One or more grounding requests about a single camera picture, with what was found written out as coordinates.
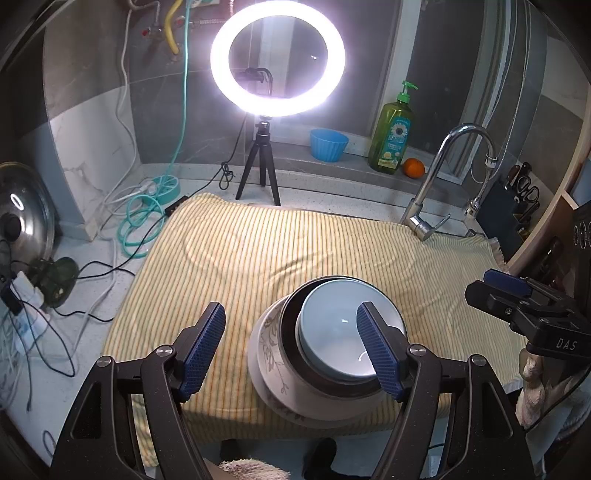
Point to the black power adapter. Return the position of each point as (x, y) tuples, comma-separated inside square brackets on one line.
[(11, 300)]

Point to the orange fruit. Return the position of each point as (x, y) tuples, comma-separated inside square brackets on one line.
[(413, 168)]

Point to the green dish soap bottle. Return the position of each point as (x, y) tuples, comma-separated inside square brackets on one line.
[(390, 138)]

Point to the window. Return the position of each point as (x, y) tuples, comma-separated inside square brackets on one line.
[(438, 69)]

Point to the dark knife block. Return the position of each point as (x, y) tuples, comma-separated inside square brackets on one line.
[(496, 207)]

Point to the white leaf-print plate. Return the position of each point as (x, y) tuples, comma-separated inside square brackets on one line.
[(268, 350)]

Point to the gold-sided steel bowl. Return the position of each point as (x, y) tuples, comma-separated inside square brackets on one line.
[(291, 332)]

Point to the yellow striped cloth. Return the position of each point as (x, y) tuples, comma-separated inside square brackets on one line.
[(231, 258)]

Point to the blue ribbed cup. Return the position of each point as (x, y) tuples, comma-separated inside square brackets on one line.
[(328, 145)]

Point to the teal round power strip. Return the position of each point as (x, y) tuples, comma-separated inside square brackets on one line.
[(168, 184)]

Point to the white power adapter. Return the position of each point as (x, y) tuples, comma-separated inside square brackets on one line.
[(30, 288)]

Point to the black inline remote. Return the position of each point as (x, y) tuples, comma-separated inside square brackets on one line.
[(175, 206)]

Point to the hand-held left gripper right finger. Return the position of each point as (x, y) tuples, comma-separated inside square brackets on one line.
[(378, 350)]

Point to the dark green object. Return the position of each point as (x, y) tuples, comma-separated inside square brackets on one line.
[(55, 281)]

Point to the black tripod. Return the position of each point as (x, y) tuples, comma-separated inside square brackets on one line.
[(261, 152)]

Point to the chrome faucet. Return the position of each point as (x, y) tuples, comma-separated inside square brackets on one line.
[(418, 225)]

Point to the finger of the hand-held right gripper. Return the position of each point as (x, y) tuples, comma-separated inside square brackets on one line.
[(505, 279), (498, 302)]

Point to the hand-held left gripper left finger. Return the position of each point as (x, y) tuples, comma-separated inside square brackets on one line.
[(203, 350)]

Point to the steel pot lid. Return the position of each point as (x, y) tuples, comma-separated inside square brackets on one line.
[(27, 207)]

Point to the wooden shelf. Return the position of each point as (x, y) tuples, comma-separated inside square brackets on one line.
[(547, 230)]

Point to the person's left forearm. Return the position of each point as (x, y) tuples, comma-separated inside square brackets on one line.
[(251, 470)]

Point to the dark glass bottle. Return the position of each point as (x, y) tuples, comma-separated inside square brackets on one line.
[(551, 258)]

